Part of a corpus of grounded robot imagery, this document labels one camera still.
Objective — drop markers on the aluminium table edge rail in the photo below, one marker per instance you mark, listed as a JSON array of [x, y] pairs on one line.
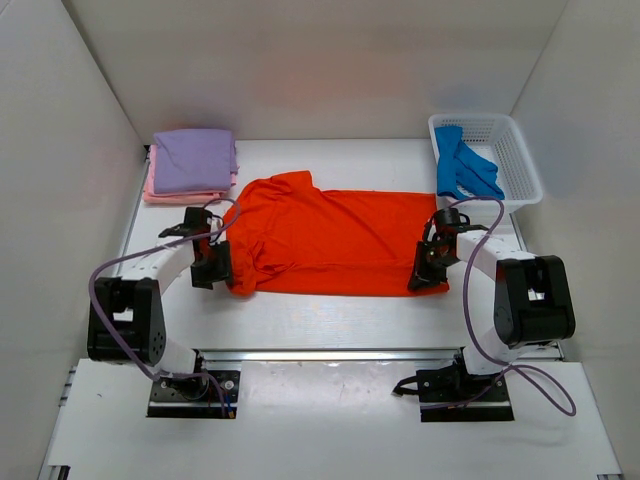
[[329, 354]]

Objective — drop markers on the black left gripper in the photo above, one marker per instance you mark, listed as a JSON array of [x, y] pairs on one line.
[[213, 270]]

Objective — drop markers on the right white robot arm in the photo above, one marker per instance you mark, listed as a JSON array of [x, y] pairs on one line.
[[532, 304]]

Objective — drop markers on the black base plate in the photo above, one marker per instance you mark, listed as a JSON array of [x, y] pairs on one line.
[[196, 398], [450, 395]]

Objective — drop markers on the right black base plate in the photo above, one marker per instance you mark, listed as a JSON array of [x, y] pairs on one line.
[[450, 395]]

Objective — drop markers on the folded purple t shirt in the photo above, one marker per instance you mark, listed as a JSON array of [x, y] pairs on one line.
[[194, 137]]

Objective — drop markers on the orange t shirt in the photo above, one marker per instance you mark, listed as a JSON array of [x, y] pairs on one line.
[[288, 236]]

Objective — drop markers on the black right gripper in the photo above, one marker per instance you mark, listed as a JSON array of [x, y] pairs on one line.
[[426, 265]]

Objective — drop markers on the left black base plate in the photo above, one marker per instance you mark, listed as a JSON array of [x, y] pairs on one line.
[[196, 398]]

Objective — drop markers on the blue t shirt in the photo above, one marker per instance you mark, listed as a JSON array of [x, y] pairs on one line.
[[462, 172]]

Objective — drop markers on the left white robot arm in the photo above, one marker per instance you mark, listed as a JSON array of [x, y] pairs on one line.
[[127, 321]]

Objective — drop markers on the folded pink t shirt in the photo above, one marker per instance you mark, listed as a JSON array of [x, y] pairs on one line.
[[175, 197]]

